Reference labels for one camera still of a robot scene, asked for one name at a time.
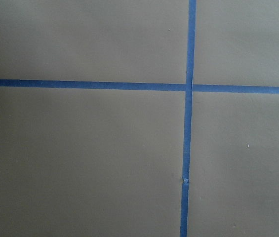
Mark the cross blue tape line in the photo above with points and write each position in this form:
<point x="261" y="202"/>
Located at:
<point x="139" y="86"/>

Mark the long blue tape line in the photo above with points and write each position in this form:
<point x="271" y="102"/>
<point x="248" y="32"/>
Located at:
<point x="188" y="117"/>

